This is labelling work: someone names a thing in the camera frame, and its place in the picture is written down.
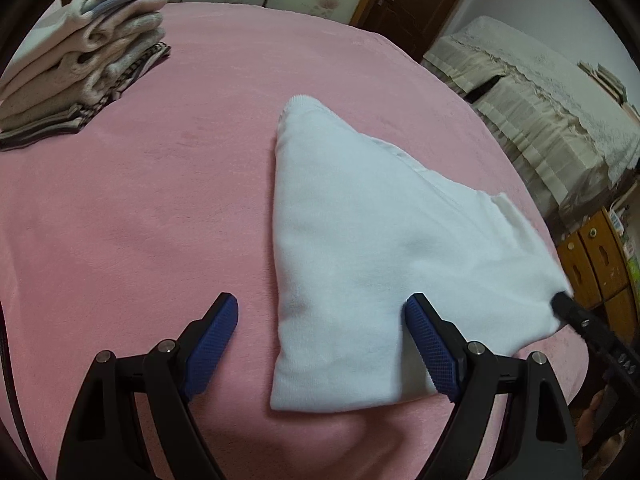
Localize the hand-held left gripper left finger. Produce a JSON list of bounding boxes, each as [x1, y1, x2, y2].
[[56, 292, 240, 480]]

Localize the person's right hand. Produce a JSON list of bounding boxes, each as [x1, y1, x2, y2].
[[575, 390, 636, 466]]

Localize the pale stacked boxes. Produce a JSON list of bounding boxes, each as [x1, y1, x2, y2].
[[577, 60, 628, 103]]

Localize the white t-shirt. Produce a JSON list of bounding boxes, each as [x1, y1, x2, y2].
[[270, 94, 575, 413]]

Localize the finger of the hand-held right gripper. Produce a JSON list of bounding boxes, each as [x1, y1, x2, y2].
[[549, 291, 596, 335]]

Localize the brown wooden door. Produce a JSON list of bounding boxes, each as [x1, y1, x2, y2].
[[360, 0, 481, 56]]

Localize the stack of folded clothes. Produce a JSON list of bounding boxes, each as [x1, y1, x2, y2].
[[0, 0, 172, 152]]

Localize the cloth-covered furniture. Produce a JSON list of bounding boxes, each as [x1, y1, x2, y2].
[[422, 35, 621, 231]]

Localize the pink fleece blanket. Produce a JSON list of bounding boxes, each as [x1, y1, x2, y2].
[[0, 2, 591, 480]]

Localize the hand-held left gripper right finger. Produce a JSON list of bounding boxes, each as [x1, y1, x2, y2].
[[404, 292, 585, 480]]

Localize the white lace cover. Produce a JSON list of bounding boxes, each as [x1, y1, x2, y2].
[[440, 16, 640, 186]]

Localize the wooden cabinet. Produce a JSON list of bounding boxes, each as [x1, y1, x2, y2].
[[555, 207, 640, 331]]

